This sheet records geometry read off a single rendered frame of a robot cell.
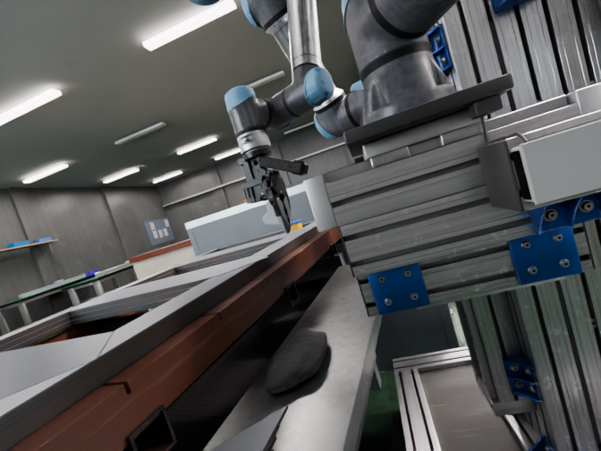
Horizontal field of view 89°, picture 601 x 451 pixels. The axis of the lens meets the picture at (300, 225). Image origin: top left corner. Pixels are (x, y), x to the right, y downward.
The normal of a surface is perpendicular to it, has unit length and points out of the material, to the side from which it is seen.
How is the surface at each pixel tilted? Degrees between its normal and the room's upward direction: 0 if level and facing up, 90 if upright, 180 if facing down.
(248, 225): 90
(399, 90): 73
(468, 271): 90
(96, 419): 90
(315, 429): 0
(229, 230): 90
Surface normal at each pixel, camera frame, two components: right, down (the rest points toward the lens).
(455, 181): -0.20, 0.14
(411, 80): -0.25, -0.17
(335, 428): -0.30, -0.95
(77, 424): 0.89, -0.26
